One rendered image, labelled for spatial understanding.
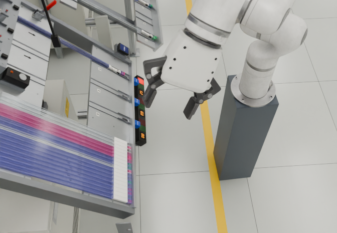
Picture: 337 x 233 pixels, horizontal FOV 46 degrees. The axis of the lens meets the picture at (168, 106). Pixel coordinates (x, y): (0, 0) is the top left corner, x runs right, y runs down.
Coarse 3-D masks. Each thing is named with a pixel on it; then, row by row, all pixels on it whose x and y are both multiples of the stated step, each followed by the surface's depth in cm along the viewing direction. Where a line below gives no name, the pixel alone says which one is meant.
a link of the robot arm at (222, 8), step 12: (204, 0) 67; (216, 0) 66; (228, 0) 66; (240, 0) 65; (192, 12) 69; (204, 12) 67; (216, 12) 67; (228, 12) 67; (240, 12) 66; (216, 24) 67; (228, 24) 68
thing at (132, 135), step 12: (132, 72) 168; (132, 84) 164; (132, 96) 161; (132, 108) 157; (132, 120) 154; (132, 132) 150; (132, 144) 148; (132, 156) 145; (132, 168) 142; (132, 180) 139; (132, 192) 137; (132, 204) 134
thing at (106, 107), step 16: (96, 48) 162; (96, 64) 157; (112, 64) 165; (96, 80) 152; (112, 80) 160; (128, 80) 167; (96, 96) 148; (112, 96) 155; (128, 96) 162; (96, 112) 144; (112, 112) 151; (128, 112) 158; (96, 128) 141; (112, 128) 147; (128, 128) 153
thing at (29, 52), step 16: (16, 32) 134; (32, 32) 140; (16, 48) 131; (32, 48) 136; (48, 48) 142; (16, 64) 128; (32, 64) 133; (32, 80) 130; (16, 96) 122; (32, 96) 127
